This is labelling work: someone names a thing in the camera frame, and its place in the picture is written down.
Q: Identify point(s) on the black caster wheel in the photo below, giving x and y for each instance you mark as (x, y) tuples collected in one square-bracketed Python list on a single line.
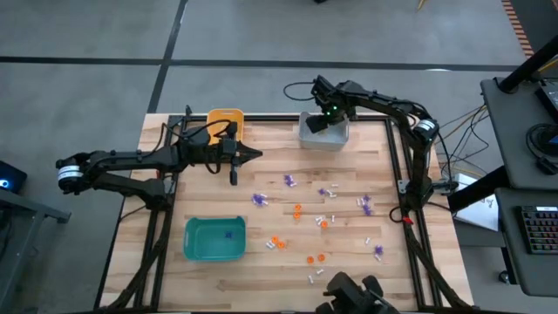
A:
[(504, 276)]

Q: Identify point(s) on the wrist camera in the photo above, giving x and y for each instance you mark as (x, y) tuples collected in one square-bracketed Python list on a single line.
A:
[(321, 87), (233, 131)]

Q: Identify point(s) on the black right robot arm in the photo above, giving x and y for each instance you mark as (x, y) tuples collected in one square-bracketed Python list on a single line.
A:
[(383, 101)]

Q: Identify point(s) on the black metal pole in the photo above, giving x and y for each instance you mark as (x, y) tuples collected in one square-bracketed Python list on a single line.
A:
[(529, 65), (477, 189)]

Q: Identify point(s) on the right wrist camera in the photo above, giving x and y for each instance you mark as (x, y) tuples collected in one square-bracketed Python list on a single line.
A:
[(321, 87)]

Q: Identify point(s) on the grey metal cart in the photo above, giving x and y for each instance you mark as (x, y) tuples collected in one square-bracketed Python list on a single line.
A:
[(26, 209)]

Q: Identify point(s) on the black headphones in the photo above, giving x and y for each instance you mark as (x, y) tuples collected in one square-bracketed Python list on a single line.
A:
[(542, 141)]

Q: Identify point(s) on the black laptop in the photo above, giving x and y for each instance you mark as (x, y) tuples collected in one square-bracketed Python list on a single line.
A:
[(550, 97)]

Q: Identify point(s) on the teal plastic bin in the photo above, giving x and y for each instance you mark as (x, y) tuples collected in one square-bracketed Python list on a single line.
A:
[(209, 252)]

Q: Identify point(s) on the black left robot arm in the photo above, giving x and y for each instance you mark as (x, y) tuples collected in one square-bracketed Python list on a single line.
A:
[(131, 158)]

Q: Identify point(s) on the white paper sheet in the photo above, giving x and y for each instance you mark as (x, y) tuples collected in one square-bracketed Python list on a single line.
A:
[(479, 213)]

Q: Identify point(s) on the grey desk top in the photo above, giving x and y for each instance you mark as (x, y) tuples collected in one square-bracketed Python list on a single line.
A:
[(523, 270), (514, 131)]

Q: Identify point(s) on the black device with blue light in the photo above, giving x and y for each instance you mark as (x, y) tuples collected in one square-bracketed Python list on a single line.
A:
[(8, 178)]

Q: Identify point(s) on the black blocky device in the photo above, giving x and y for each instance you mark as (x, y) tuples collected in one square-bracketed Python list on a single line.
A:
[(353, 294)]

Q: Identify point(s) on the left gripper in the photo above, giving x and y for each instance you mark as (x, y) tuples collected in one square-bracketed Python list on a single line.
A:
[(229, 152)]

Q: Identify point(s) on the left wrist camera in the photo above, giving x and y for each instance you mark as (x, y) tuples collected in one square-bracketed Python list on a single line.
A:
[(233, 131)]

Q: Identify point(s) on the orange plastic bin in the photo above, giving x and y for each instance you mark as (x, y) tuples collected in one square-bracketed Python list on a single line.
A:
[(218, 114)]

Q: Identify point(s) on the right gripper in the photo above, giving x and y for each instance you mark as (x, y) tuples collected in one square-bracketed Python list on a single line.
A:
[(335, 111)]

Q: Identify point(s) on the white power box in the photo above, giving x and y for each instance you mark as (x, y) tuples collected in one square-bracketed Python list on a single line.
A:
[(463, 179)]

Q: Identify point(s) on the black computer keyboard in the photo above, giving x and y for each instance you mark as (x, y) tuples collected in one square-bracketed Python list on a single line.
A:
[(540, 229)]

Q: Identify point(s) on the grey plastic bin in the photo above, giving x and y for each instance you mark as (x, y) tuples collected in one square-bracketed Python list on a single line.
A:
[(322, 142)]

